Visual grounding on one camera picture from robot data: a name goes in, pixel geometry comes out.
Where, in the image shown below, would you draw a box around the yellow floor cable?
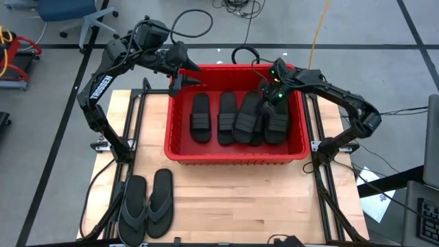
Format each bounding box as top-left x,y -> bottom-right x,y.
307,0 -> 331,70

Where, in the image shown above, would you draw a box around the black base cable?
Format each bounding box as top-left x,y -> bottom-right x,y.
79,159 -> 117,240

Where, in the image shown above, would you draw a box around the black keyboard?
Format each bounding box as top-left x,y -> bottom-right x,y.
416,197 -> 439,246

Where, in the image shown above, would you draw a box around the white floor cable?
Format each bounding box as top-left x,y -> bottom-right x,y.
32,20 -> 48,52

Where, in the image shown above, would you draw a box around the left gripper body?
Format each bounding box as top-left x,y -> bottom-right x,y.
154,40 -> 189,99

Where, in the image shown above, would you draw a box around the grey monitor panel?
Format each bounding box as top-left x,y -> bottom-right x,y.
422,94 -> 439,189

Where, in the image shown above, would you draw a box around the red plastic bin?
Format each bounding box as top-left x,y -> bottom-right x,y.
163,63 -> 311,165

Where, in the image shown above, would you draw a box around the black power box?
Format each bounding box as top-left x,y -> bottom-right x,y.
297,69 -> 327,91

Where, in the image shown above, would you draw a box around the red wheeled cart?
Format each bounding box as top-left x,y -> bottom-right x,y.
0,25 -> 43,91

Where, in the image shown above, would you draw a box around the yellow hose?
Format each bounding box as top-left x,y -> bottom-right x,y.
0,26 -> 14,78

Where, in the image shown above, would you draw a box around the black desk beam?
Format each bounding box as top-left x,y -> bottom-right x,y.
356,164 -> 425,199

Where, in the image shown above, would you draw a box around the black tangled floor cables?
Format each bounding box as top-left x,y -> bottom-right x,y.
210,0 -> 267,47

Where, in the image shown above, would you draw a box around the black cabled device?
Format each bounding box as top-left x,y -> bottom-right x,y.
267,234 -> 306,247

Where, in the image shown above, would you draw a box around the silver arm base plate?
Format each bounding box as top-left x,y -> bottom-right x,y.
90,139 -> 137,153
310,140 -> 360,154

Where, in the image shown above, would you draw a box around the blue office chair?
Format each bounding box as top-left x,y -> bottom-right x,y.
36,0 -> 121,54

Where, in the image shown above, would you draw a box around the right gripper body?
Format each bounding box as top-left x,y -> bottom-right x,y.
259,57 -> 301,110

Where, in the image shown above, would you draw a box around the black coiled cable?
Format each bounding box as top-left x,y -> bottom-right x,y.
230,46 -> 261,65

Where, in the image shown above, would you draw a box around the small black slide sandal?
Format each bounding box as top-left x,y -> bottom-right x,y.
263,99 -> 289,145

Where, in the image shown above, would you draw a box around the white paper sheet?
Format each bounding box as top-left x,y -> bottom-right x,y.
356,166 -> 397,224

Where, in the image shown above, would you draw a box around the black flip-flop white edge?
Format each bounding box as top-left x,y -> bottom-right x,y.
117,174 -> 149,247

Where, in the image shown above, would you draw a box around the grey desk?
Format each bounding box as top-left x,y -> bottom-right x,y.
401,180 -> 439,247

